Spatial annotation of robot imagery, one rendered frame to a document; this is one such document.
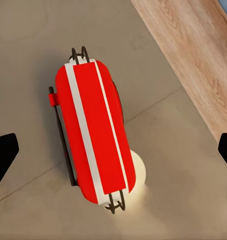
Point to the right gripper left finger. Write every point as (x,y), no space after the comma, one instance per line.
(9,148)

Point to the coffee table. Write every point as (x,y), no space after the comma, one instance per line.
(180,191)

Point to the radio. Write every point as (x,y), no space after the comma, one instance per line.
(94,122)

